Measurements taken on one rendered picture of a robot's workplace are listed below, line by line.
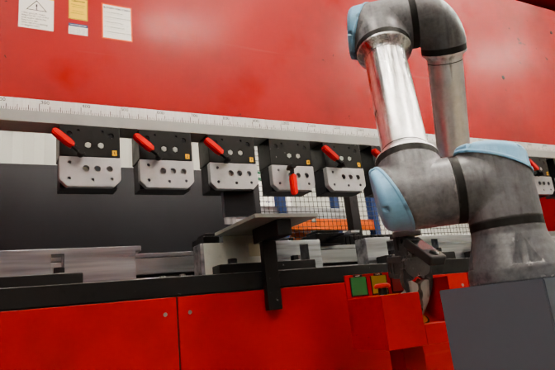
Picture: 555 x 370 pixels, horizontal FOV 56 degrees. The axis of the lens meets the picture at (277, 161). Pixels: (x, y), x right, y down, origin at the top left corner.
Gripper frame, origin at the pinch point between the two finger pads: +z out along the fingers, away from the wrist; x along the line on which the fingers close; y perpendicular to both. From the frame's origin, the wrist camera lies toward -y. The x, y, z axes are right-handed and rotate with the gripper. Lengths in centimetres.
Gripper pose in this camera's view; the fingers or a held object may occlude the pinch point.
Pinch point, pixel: (421, 311)
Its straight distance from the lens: 139.6
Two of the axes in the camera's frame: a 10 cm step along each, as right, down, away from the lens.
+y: -3.8, 2.1, 9.0
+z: 0.7, 9.8, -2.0
